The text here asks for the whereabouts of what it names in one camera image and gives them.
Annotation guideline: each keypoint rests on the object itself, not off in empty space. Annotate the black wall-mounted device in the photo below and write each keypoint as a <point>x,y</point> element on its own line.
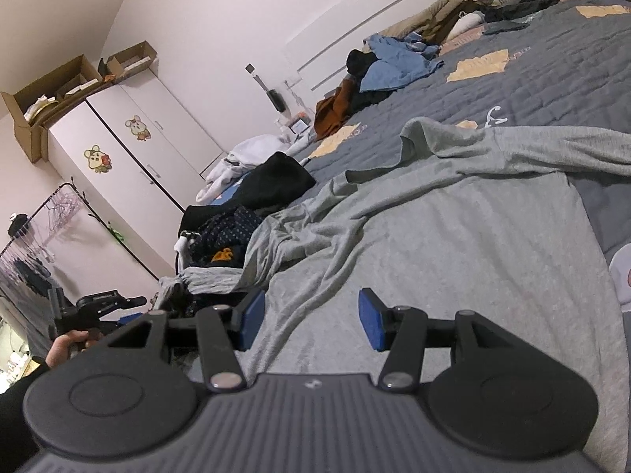
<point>276,98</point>

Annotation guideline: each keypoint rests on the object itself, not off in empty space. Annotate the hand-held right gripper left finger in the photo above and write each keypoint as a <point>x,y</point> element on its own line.
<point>251,318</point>

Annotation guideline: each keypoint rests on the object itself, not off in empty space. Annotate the dark hanging clothes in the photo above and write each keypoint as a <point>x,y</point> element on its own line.
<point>34,276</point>

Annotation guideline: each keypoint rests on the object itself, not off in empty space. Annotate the mouse cartoon sticker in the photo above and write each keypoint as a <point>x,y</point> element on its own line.
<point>97,158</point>
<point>137,128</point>

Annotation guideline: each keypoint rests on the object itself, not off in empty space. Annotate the white rolled garment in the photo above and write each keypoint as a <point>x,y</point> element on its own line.
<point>466,22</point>

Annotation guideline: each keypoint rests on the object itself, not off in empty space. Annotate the small open cardboard box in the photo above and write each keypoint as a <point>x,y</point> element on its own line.
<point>133,59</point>

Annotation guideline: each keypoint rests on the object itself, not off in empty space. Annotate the person's left forearm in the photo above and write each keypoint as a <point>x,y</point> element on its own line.
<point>15,414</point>

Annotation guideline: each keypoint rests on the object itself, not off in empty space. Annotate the white bed headboard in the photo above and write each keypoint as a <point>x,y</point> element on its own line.
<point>394,15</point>

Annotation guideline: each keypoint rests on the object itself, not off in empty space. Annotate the black clothes rack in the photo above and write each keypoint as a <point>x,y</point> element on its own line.
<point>66,186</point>

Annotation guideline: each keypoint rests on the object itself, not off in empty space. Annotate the person's left hand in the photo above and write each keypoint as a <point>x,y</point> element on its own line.
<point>64,350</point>

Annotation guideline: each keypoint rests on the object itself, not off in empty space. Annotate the dark crumpled clothes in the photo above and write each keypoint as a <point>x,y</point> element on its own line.
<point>522,7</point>

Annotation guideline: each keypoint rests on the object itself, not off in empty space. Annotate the brown garment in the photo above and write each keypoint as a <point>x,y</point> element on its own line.
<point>333,111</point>

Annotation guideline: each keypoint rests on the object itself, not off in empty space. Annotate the khaki folded clothes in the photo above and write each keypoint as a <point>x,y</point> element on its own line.
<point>434,15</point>

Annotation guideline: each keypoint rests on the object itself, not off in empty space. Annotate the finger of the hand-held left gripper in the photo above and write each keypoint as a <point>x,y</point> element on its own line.
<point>130,319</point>
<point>135,300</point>

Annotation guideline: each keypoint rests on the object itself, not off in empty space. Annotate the small orange white box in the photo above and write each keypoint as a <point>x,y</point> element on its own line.
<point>300,125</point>

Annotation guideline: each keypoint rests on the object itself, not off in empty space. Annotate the blue denim garment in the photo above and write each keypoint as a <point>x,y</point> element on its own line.
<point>394,66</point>

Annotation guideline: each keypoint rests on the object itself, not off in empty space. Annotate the white clothes pile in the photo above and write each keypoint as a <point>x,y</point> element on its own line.
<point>251,150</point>

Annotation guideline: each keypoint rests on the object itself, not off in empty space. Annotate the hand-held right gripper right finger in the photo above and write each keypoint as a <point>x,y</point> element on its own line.
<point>369,322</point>

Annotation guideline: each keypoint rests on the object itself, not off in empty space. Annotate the large open cardboard box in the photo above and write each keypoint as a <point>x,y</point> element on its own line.
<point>29,123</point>

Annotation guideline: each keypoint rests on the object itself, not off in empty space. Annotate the navy dotted garment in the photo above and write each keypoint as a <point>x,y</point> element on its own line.
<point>231,226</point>

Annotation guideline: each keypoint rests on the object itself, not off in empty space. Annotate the grey t-shirt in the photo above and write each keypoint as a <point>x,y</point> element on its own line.
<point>419,256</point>

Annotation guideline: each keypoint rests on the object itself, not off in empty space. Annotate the grey printed quilt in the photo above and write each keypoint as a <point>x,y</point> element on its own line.
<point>542,88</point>

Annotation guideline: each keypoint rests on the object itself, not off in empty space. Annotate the white wardrobe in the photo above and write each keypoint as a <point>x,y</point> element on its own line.
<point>123,167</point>

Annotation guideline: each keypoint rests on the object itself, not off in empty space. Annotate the small black garment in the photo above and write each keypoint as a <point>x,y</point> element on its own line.
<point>357,61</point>

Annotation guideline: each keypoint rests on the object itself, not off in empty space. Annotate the black crumpled garment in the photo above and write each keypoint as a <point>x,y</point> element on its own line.
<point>281,177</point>

